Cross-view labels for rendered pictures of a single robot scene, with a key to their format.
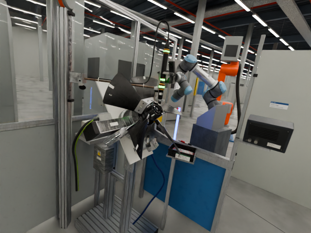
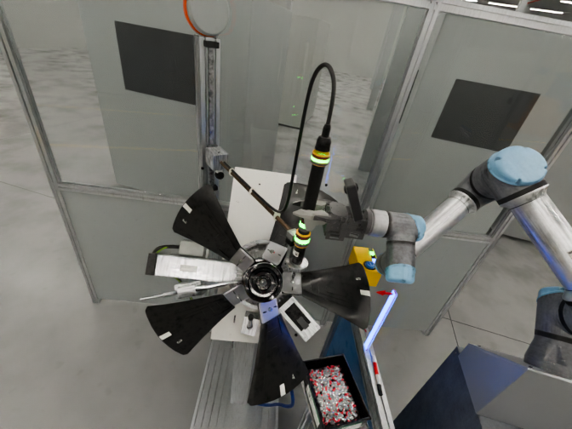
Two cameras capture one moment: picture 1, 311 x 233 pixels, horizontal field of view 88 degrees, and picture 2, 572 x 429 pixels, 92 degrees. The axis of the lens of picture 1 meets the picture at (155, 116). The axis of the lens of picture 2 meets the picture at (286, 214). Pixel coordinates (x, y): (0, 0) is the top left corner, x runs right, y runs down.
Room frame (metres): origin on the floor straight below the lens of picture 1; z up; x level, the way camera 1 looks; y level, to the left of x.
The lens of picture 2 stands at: (0.76, -0.47, 1.86)
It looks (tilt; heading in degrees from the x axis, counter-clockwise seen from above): 33 degrees down; 50
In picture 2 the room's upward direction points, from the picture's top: 10 degrees clockwise
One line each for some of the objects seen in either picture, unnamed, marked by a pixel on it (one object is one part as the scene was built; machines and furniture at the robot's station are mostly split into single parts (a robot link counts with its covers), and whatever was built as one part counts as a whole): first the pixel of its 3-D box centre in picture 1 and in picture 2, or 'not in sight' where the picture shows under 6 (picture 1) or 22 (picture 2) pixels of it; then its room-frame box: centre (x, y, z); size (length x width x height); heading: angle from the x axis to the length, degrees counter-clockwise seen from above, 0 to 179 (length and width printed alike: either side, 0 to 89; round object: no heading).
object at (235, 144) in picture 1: (234, 149); not in sight; (1.21, -0.66, 0.96); 0.03 x 0.03 x 0.20; 55
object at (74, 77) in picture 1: (77, 77); (216, 157); (1.21, 0.61, 1.36); 0.10 x 0.07 x 0.08; 90
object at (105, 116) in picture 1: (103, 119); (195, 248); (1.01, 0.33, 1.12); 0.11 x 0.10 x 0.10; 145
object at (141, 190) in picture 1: (144, 168); (330, 339); (1.70, 0.05, 0.39); 0.04 x 0.04 x 0.78; 55
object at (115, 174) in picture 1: (119, 177); not in sight; (1.23, 0.24, 0.56); 0.19 x 0.04 x 0.04; 55
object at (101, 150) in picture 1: (103, 157); not in sight; (1.22, 0.39, 0.73); 0.15 x 0.09 x 0.22; 55
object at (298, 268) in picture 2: (159, 94); (296, 250); (1.21, -0.01, 1.31); 0.09 x 0.07 x 0.10; 90
